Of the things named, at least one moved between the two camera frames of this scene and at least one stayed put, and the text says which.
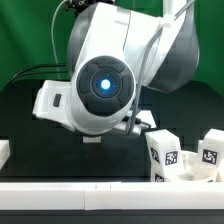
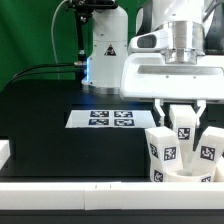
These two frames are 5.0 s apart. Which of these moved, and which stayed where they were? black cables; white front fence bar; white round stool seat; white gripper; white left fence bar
Moved: white gripper; white round stool seat
Stayed: black cables; white front fence bar; white left fence bar
